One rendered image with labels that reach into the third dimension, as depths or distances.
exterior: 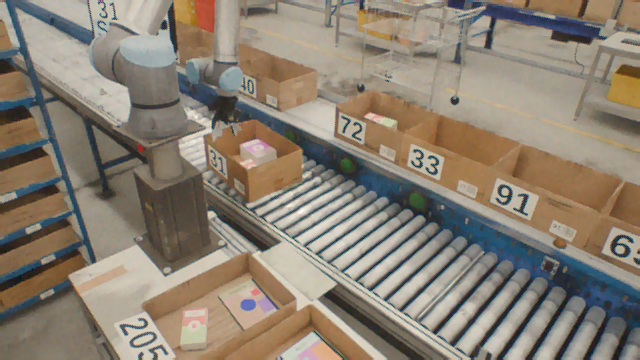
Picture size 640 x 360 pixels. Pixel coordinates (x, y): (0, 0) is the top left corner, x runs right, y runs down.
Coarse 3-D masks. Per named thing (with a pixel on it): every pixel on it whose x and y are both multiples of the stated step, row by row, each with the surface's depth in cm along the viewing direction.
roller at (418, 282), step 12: (456, 240) 180; (444, 252) 174; (456, 252) 176; (432, 264) 168; (444, 264) 170; (420, 276) 162; (432, 276) 165; (408, 288) 157; (420, 288) 160; (396, 300) 152; (408, 300) 155
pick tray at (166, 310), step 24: (240, 264) 156; (192, 288) 146; (216, 288) 153; (264, 288) 153; (168, 312) 143; (216, 312) 144; (288, 312) 138; (168, 336) 136; (216, 336) 136; (240, 336) 127
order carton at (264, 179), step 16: (224, 128) 218; (240, 128) 224; (256, 128) 228; (208, 144) 210; (224, 144) 222; (240, 144) 228; (272, 144) 222; (288, 144) 210; (208, 160) 216; (240, 160) 224; (272, 160) 194; (288, 160) 200; (240, 176) 194; (256, 176) 192; (272, 176) 198; (288, 176) 205; (240, 192) 200; (256, 192) 196; (272, 192) 203
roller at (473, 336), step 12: (516, 276) 164; (528, 276) 165; (504, 288) 159; (516, 288) 159; (504, 300) 154; (492, 312) 149; (480, 324) 145; (492, 324) 147; (468, 336) 141; (480, 336) 142; (456, 348) 138; (468, 348) 138
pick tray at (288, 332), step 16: (288, 320) 133; (304, 320) 139; (320, 320) 136; (272, 336) 131; (288, 336) 136; (304, 336) 138; (336, 336) 132; (240, 352) 123; (256, 352) 128; (272, 352) 133; (352, 352) 129
